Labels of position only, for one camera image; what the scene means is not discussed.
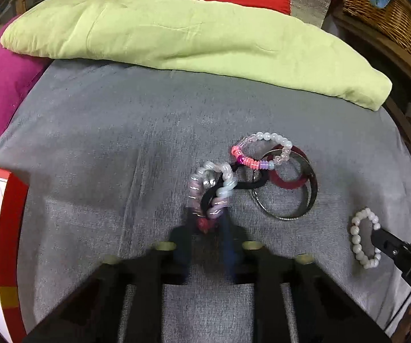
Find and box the light green folded cloth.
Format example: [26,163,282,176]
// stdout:
[0,0,393,111]

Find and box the wicker basket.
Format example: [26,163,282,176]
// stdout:
[339,0,411,70]

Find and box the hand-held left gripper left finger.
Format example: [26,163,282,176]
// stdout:
[23,226,198,343]

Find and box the grey blanket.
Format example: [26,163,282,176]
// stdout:
[0,57,411,343]

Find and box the black hair tie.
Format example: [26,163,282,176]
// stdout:
[199,166,271,218]

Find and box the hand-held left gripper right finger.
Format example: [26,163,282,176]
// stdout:
[222,217,389,343]

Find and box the silver metal bangle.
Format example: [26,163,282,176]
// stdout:
[250,150,318,221]

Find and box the translucent spiral hair tie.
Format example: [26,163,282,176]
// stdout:
[189,161,237,222]

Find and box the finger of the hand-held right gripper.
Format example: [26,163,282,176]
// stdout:
[370,228,410,261]

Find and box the white bead bracelet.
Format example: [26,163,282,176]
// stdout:
[350,207,382,269]

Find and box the red jewelry box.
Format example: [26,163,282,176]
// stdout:
[0,164,31,343]

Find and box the multicolour bead bracelet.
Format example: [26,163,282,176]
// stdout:
[231,131,294,171]

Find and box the small red ornament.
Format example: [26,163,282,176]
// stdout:
[196,216,220,234]

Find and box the dark red bangle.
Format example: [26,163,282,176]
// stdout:
[268,145,316,190]

